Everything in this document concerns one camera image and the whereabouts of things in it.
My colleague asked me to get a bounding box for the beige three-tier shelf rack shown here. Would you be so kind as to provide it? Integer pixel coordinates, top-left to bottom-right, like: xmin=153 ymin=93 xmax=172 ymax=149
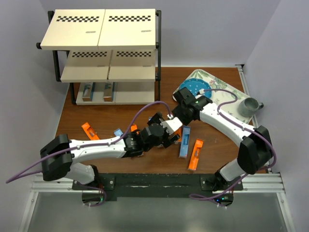
xmin=36 ymin=9 xmax=162 ymax=105

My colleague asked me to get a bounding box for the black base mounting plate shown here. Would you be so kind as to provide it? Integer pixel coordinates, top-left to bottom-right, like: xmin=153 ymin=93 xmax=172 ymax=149
xmin=71 ymin=173 xmax=243 ymax=203

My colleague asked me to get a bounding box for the purple cable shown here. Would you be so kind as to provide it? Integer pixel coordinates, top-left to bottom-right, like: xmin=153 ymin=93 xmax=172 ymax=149
xmin=5 ymin=101 xmax=175 ymax=207
xmin=189 ymin=88 xmax=277 ymax=202

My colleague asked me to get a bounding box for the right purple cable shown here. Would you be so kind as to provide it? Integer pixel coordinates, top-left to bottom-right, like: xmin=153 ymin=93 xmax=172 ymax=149
xmin=189 ymin=88 xmax=277 ymax=202

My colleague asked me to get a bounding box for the blue toothpaste box left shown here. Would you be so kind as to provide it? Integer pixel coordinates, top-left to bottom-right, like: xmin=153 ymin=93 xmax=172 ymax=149
xmin=114 ymin=128 xmax=124 ymax=137

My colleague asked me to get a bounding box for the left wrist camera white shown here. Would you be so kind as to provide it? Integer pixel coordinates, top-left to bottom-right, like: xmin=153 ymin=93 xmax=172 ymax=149
xmin=160 ymin=117 xmax=183 ymax=135

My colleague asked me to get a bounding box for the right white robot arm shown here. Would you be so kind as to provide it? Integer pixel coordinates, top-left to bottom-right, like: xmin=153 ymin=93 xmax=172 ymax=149
xmin=172 ymin=87 xmax=276 ymax=191

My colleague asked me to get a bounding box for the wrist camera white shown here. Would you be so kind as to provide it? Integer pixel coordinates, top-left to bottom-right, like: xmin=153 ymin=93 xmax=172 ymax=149
xmin=160 ymin=117 xmax=183 ymax=135
xmin=196 ymin=89 xmax=205 ymax=98

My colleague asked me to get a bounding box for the grey ceramic mug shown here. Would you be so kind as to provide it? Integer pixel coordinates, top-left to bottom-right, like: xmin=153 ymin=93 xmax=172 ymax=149
xmin=238 ymin=98 xmax=264 ymax=117

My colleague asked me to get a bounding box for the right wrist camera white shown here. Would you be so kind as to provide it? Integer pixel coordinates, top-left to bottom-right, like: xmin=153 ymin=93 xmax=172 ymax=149
xmin=196 ymin=89 xmax=205 ymax=98

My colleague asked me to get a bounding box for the orange toothpaste box centre-left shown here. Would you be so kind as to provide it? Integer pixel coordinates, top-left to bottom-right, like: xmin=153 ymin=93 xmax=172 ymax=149
xmin=130 ymin=124 xmax=140 ymax=134

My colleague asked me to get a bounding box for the orange toothpaste box far left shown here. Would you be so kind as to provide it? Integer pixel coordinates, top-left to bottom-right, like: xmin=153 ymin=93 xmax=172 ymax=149
xmin=81 ymin=122 xmax=99 ymax=140

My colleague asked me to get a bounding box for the floral rectangular serving tray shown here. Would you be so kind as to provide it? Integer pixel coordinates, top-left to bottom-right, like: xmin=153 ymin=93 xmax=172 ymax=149
xmin=185 ymin=69 xmax=252 ymax=124

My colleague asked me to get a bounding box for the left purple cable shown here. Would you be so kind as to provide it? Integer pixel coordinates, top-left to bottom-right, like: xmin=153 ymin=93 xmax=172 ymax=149
xmin=5 ymin=101 xmax=175 ymax=207

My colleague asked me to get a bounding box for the blue dotted plate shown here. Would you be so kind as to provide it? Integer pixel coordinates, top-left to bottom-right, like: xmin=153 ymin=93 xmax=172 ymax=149
xmin=179 ymin=78 xmax=211 ymax=96

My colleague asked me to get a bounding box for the blue toothpaste box right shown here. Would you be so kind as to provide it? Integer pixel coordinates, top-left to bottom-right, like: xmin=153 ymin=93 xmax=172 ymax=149
xmin=179 ymin=126 xmax=191 ymax=158

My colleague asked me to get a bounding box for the aluminium frame rail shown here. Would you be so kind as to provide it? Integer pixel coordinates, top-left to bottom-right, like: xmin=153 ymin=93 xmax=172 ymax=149
xmin=18 ymin=173 xmax=296 ymax=232

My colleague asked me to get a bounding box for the orange toothpaste box right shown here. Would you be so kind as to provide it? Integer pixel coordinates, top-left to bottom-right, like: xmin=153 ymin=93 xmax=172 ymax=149
xmin=188 ymin=139 xmax=204 ymax=171

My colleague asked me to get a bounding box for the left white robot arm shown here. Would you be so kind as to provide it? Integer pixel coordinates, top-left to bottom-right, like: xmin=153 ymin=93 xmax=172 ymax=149
xmin=40 ymin=112 xmax=183 ymax=189

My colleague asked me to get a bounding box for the orange toothpaste box centre-right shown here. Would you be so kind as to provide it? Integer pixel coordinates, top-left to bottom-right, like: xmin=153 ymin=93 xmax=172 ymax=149
xmin=174 ymin=127 xmax=183 ymax=145

